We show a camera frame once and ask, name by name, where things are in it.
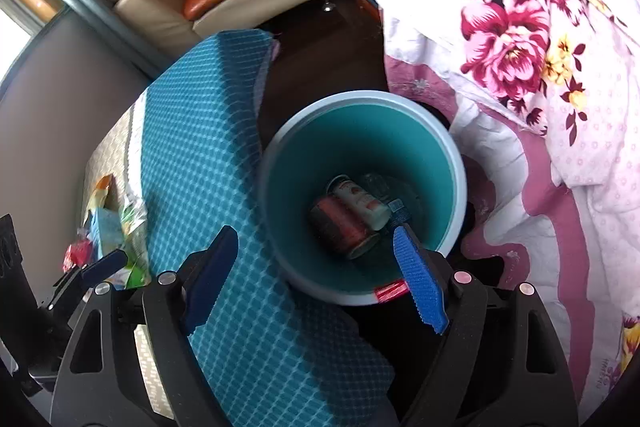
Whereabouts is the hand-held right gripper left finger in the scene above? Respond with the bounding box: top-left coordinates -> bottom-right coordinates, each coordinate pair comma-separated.
50,225 -> 240,427

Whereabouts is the white red can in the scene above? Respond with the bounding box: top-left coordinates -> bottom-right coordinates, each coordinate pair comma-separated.
327,174 -> 392,232

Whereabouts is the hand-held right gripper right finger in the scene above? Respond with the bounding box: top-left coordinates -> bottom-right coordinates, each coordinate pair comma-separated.
392,223 -> 581,427

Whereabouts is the green clear plastic bag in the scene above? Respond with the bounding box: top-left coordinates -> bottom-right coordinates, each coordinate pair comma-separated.
117,201 -> 152,289

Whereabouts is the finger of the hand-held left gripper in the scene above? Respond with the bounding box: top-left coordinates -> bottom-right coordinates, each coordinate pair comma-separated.
47,249 -> 129,314

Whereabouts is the orange snack packet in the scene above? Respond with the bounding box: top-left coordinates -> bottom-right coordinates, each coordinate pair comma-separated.
82,174 -> 114,214

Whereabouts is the clear bottle with blue label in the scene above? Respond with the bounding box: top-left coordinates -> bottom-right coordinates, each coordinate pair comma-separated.
360,172 -> 414,234

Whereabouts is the red snack packet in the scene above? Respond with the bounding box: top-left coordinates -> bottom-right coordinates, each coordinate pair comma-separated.
62,239 -> 96,274

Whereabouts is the window with wooden frame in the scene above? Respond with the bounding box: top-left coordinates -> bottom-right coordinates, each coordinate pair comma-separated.
0,0 -> 63,75

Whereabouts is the floral blanket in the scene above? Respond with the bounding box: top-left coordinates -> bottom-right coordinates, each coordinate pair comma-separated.
326,0 -> 640,388

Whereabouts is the pale blue packet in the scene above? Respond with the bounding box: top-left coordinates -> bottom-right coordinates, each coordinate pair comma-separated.
90,207 -> 126,261

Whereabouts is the dark red can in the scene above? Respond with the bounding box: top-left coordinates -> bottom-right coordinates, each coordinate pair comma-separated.
307,194 -> 382,261

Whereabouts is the teal patterned tablecloth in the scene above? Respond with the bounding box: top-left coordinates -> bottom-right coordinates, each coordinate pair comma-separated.
82,28 -> 401,427

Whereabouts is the grey teal trash bin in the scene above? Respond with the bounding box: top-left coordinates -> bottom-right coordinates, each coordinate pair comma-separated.
257,90 -> 468,307

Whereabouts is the pink white bed sheet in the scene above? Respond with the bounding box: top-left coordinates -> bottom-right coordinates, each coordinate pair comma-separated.
384,52 -> 601,408

